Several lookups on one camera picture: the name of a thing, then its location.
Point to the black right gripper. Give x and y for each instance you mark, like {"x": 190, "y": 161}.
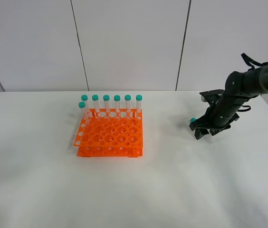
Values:
{"x": 215, "y": 122}

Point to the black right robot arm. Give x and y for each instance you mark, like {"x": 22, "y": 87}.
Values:
{"x": 224, "y": 105}

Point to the rack tube far right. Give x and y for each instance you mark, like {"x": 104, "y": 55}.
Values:
{"x": 139, "y": 104}

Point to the rack tube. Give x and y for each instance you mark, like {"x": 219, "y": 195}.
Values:
{"x": 128, "y": 104}
{"x": 139, "y": 104}
{"x": 81, "y": 105}
{"x": 117, "y": 105}
{"x": 95, "y": 99}
{"x": 84, "y": 99}
{"x": 106, "y": 99}

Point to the orange test tube rack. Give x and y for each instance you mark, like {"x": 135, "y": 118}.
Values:
{"x": 110, "y": 134}

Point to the rack tube front left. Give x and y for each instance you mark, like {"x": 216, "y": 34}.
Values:
{"x": 81, "y": 105}

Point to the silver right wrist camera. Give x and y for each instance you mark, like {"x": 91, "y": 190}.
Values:
{"x": 211, "y": 96}

